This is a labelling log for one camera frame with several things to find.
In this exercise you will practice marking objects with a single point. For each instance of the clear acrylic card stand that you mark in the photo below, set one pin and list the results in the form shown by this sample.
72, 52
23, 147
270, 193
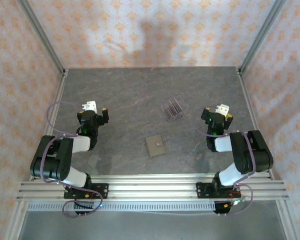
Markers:
183, 107

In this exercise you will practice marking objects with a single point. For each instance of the taupe leather card holder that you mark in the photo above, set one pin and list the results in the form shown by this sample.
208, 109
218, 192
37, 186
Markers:
155, 146

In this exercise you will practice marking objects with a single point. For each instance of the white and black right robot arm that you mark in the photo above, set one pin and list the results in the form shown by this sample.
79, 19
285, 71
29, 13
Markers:
252, 150

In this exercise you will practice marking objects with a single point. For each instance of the orange patterned fabric panel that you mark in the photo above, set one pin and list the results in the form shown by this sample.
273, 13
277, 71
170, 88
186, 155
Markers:
149, 30
289, 100
10, 100

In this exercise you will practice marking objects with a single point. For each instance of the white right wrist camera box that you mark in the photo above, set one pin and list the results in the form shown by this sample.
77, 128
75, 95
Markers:
222, 109

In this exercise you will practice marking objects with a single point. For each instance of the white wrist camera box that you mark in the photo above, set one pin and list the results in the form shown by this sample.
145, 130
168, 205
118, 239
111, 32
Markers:
222, 109
90, 106

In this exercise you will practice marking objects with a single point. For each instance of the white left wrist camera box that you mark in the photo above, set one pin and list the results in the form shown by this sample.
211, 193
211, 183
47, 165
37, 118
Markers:
90, 106

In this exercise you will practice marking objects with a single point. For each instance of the aluminium table side rail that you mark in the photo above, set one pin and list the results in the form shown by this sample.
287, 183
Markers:
57, 105
252, 112

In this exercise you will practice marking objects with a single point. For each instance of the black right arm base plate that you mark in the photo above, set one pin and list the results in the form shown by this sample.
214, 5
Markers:
202, 190

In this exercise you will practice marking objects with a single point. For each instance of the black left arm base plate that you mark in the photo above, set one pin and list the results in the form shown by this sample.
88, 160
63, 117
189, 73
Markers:
102, 190

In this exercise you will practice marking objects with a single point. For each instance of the wide aluminium mounting rail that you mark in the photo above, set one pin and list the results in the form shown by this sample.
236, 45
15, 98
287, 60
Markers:
152, 187

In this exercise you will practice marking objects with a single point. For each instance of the aluminium frame post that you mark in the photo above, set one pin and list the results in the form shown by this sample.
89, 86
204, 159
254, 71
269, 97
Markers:
262, 32
40, 32

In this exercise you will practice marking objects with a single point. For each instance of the aluminium frame leg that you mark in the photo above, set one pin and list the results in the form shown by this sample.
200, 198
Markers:
15, 220
285, 220

